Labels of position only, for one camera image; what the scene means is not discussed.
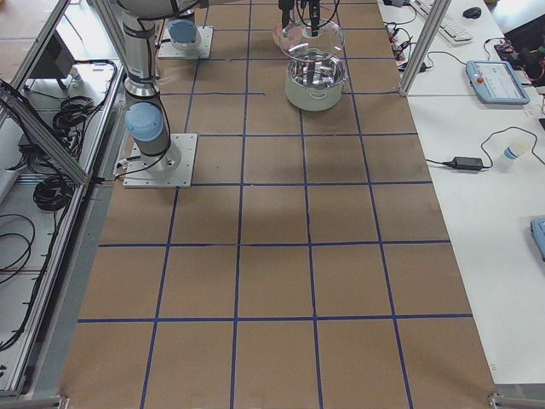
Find black computer mouse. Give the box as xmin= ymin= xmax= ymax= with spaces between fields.
xmin=462 ymin=7 xmax=482 ymax=20

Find glass pot lid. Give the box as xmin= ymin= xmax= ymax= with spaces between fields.
xmin=279 ymin=21 xmax=345 ymax=62

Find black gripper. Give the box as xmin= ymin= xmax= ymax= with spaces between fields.
xmin=278 ymin=0 xmax=321 ymax=37

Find white electric cooking pot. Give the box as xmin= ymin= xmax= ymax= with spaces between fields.
xmin=285 ymin=49 xmax=347 ymax=112

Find aluminium frame post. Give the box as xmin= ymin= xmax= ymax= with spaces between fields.
xmin=399 ymin=0 xmax=451 ymax=96

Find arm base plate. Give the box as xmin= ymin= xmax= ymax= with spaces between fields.
xmin=123 ymin=134 xmax=198 ymax=188
xmin=158 ymin=26 xmax=214 ymax=60

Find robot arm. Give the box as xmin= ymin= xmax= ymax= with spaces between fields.
xmin=118 ymin=1 xmax=220 ymax=174
xmin=162 ymin=9 xmax=201 ymax=56

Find white keyboard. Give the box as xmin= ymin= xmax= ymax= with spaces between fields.
xmin=410 ymin=0 xmax=473 ymax=46

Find paper cup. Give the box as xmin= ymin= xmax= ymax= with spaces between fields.
xmin=503 ymin=137 xmax=532 ymax=160

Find black power adapter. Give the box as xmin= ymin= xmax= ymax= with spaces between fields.
xmin=442 ymin=157 xmax=485 ymax=171

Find pink bowl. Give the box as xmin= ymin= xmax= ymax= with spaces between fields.
xmin=272 ymin=24 xmax=290 ymax=49

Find blue teach pendant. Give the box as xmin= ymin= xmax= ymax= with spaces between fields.
xmin=465 ymin=60 xmax=530 ymax=105
xmin=530 ymin=217 xmax=545 ymax=260

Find coiled black cables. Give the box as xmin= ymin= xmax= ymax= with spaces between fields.
xmin=32 ymin=174 xmax=72 ymax=213

